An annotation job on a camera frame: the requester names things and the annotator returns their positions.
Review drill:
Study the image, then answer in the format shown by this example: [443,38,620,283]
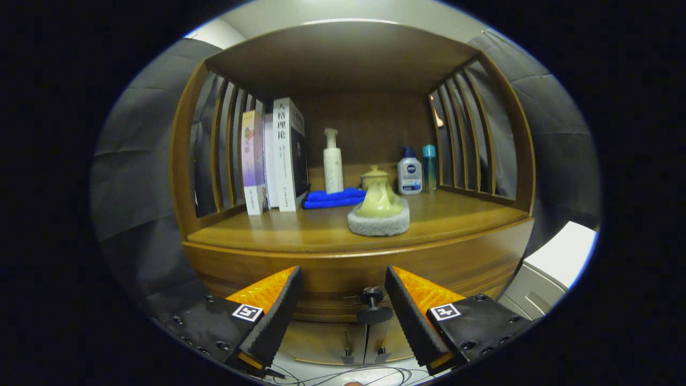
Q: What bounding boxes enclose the blue folded cloth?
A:
[303,187,368,210]

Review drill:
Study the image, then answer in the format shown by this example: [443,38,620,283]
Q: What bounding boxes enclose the black backdrop cloth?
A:
[90,29,602,322]

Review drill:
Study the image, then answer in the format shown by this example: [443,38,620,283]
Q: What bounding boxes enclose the green scrub brush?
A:
[347,177,411,237]

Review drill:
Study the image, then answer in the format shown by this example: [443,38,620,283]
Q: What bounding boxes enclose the thick white book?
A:
[273,97,310,212]

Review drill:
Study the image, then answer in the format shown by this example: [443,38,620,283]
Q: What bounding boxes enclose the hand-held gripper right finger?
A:
[384,265,542,376]

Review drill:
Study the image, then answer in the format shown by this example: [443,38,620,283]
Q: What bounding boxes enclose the white pump bottle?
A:
[323,128,344,195]

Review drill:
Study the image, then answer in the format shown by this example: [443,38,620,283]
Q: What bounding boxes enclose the brown wooden cabinet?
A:
[170,20,536,368]

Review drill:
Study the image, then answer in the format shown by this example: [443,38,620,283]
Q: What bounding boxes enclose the wooden cabinet door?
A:
[364,319,416,364]
[279,321,368,365]

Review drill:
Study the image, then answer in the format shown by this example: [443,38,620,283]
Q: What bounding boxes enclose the purple book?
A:
[241,110,269,216]

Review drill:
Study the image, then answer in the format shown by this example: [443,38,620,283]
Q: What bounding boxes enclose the white side cabinet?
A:
[497,221,598,321]

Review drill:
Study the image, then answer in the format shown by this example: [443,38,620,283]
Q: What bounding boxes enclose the black cables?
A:
[265,365,424,386]

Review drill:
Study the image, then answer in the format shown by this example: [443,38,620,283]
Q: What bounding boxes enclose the thin white book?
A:
[263,113,280,209]

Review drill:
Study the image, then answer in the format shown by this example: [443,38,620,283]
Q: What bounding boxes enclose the wooden countertop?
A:
[185,164,531,259]

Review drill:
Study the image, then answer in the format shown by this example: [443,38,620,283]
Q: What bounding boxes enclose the yellow lidded teacup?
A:
[360,165,390,191]

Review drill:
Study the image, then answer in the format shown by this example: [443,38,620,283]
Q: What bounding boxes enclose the brown wooden drawer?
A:
[185,236,531,323]

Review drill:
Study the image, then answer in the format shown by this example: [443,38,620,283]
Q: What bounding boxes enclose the black drawer knob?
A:
[356,287,393,325]

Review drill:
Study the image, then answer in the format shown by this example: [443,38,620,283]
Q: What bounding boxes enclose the white bottle with blue cap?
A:
[397,146,423,195]

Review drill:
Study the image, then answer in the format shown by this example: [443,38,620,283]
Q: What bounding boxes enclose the teal bottle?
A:
[422,144,437,193]

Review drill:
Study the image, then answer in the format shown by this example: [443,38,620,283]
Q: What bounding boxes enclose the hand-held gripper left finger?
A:
[153,265,304,376]

